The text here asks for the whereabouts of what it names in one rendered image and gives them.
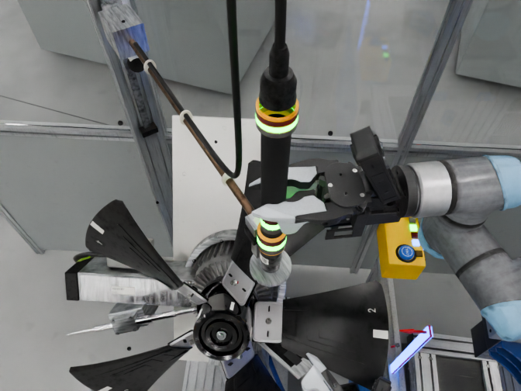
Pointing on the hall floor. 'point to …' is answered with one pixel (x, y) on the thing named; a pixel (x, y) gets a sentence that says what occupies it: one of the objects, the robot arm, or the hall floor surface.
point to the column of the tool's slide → (162, 189)
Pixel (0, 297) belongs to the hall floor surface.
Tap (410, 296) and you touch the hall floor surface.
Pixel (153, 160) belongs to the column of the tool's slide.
